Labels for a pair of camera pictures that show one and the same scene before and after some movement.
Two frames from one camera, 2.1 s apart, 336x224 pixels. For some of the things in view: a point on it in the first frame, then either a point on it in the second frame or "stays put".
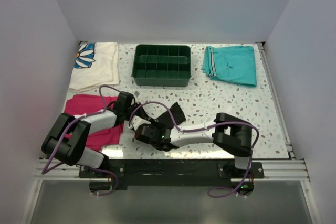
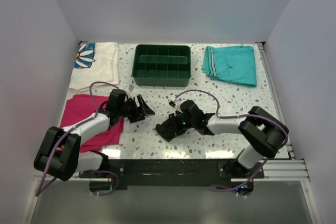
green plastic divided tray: (161, 65) stays put
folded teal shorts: (232, 63) stays put
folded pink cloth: (81, 104) stays put
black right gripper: (157, 125) -> (177, 115)
